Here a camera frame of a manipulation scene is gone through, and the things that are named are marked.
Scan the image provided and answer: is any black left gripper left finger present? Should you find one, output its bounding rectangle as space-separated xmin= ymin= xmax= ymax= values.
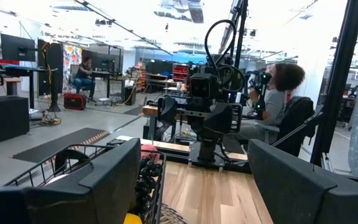
xmin=0 ymin=138 xmax=142 ymax=224

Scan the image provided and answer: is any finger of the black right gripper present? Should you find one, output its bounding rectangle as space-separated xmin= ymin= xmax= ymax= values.
xmin=203 ymin=102 xmax=234 ymax=135
xmin=157 ymin=96 xmax=179 ymax=127

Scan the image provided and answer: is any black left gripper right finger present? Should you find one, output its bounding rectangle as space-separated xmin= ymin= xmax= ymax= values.
xmin=247 ymin=139 xmax=358 ymax=224

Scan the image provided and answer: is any dark purple grape bunch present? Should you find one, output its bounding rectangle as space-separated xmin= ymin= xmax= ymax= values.
xmin=128 ymin=157 xmax=164 ymax=215

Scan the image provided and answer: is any red storage bin rack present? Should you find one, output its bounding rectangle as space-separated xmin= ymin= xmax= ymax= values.
xmin=172 ymin=63 xmax=190 ymax=82

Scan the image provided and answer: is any black waste bin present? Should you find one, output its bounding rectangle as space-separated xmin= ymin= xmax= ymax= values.
xmin=123 ymin=86 xmax=137 ymax=106

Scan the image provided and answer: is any orange shelf rack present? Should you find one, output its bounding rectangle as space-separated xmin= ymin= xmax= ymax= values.
xmin=135 ymin=60 xmax=147 ymax=91

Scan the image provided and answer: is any person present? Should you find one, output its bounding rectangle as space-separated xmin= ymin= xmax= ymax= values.
xmin=237 ymin=63 xmax=306 ymax=144
xmin=73 ymin=57 xmax=96 ymax=101

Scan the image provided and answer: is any black floor mat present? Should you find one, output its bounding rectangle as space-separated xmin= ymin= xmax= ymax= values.
xmin=12 ymin=127 xmax=111 ymax=164

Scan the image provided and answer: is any wide black screen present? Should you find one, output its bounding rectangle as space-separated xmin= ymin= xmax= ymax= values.
xmin=82 ymin=49 xmax=121 ymax=71

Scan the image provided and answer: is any black vertical pole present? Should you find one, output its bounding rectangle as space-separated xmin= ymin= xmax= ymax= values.
xmin=233 ymin=0 xmax=249 ymax=69

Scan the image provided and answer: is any red equipment case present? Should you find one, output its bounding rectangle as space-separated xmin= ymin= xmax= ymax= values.
xmin=63 ymin=92 xmax=88 ymax=111

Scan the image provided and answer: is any round woven mat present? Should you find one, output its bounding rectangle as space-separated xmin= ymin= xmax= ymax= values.
xmin=158 ymin=202 xmax=189 ymax=224

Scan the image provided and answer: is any floral patterned cloth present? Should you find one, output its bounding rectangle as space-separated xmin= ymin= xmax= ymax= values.
xmin=62 ymin=45 xmax=83 ymax=93

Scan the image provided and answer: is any black cabinet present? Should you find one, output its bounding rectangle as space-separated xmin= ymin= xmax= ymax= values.
xmin=0 ymin=95 xmax=30 ymax=145

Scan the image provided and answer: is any black display on stand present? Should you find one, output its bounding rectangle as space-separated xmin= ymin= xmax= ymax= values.
xmin=37 ymin=39 xmax=64 ymax=113

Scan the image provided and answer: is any black standing desk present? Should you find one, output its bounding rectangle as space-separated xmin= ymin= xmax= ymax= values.
xmin=4 ymin=65 xmax=58 ymax=110

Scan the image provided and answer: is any black monitor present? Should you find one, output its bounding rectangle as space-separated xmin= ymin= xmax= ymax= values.
xmin=0 ymin=33 xmax=37 ymax=62

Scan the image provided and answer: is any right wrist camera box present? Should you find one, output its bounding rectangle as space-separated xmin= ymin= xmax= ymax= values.
xmin=188 ymin=73 xmax=220 ymax=100

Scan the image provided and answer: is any black wire basket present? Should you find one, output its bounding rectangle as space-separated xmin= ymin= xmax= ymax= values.
xmin=4 ymin=143 xmax=167 ymax=224

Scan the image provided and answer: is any black leader handle with lights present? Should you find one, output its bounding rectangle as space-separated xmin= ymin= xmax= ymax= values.
xmin=249 ymin=72 xmax=272 ymax=112

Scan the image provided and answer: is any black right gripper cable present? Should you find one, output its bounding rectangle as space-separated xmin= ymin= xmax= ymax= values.
xmin=203 ymin=19 xmax=247 ymax=94

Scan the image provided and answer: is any black diagonal frame brace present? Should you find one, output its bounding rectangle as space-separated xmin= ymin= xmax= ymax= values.
xmin=272 ymin=107 xmax=324 ymax=149

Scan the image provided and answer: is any coiled yellow floor cable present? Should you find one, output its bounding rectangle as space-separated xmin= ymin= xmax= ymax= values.
xmin=39 ymin=114 xmax=62 ymax=127

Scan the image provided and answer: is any black frame post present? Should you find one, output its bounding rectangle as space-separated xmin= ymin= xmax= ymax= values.
xmin=310 ymin=0 xmax=358 ymax=167

